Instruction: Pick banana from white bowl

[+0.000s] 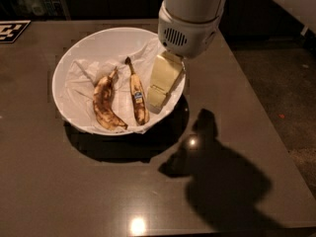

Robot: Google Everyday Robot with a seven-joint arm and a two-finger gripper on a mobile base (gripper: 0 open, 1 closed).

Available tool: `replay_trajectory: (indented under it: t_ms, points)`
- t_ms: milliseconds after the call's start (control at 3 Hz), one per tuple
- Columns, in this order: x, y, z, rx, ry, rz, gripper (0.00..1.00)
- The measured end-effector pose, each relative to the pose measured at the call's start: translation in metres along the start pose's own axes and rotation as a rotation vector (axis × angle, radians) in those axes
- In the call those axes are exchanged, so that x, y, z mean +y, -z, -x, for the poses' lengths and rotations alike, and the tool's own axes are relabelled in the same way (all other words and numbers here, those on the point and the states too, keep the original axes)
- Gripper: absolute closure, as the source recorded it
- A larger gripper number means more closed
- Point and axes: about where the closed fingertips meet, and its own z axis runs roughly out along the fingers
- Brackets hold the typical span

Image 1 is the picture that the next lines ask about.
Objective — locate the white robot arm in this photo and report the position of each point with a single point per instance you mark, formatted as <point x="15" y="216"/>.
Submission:
<point x="202" y="11"/>

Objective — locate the white bowl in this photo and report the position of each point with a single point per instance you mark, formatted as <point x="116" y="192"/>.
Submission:
<point x="96" y="56"/>

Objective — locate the bottles on background shelf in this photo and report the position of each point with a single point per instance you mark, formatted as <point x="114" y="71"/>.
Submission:
<point x="32" y="8"/>

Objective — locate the black white fiducial marker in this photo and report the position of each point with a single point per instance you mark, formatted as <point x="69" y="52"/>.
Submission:
<point x="11" y="30"/>

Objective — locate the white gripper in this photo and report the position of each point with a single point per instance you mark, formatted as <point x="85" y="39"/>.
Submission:
<point x="188" y="38"/>

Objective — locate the brown spotted curved banana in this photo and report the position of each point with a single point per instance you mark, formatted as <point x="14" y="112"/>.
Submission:
<point x="102" y="103"/>

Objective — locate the straight banana with blue sticker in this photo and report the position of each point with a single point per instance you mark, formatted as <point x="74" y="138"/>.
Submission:
<point x="141" y="113"/>

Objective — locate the white paper towel liner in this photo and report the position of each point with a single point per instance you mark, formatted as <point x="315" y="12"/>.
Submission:
<point x="126" y="93"/>

